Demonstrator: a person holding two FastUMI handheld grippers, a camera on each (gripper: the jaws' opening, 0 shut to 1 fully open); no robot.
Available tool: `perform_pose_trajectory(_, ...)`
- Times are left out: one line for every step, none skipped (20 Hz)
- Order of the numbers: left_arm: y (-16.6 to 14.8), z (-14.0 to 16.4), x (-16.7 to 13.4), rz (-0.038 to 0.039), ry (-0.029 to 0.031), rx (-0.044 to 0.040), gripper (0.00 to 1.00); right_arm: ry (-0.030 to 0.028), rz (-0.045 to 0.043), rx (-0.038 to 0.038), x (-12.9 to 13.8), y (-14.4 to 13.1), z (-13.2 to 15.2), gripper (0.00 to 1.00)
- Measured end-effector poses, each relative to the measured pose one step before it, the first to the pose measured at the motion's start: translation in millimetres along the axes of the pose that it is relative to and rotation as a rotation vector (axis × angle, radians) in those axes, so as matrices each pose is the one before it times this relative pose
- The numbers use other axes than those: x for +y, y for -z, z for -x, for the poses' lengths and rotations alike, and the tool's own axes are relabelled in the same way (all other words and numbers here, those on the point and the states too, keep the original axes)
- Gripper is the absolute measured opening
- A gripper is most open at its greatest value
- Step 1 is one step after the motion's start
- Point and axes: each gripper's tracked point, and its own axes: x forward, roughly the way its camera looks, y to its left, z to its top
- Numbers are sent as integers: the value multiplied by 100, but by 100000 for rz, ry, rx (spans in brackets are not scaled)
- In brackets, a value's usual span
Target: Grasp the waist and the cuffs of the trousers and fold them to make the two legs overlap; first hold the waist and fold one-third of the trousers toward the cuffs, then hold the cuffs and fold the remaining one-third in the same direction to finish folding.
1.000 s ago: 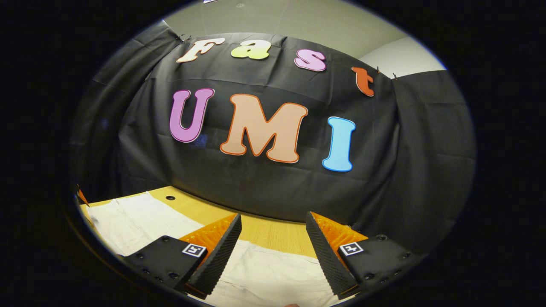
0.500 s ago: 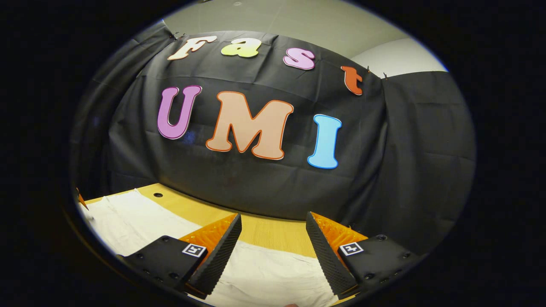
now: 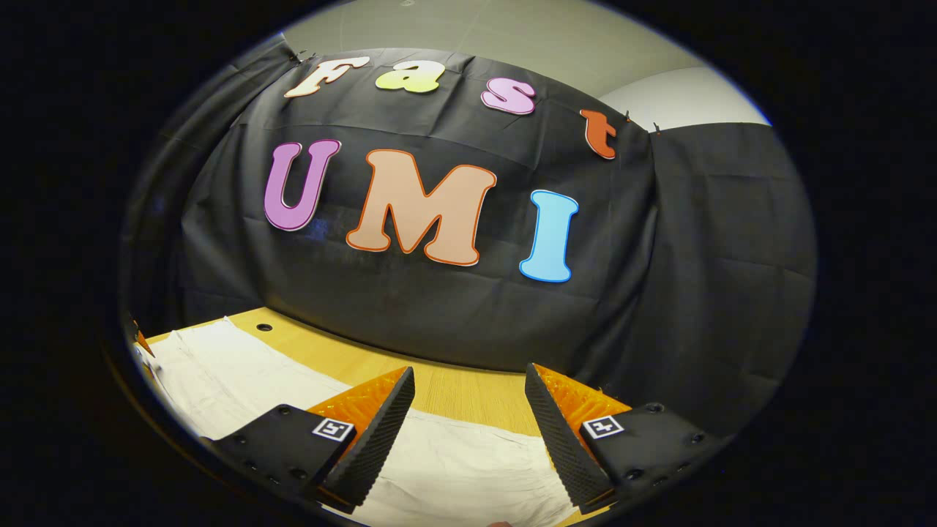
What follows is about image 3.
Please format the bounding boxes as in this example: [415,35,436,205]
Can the white jeans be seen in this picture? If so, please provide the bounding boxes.
[132,316,579,527]

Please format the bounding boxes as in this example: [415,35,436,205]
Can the black backdrop cloth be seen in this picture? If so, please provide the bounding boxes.
[121,33,817,440]

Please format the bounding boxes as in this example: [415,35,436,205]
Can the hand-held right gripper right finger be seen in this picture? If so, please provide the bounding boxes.
[523,362,733,515]

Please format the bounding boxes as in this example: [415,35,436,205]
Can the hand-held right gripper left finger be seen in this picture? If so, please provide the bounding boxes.
[199,366,416,515]

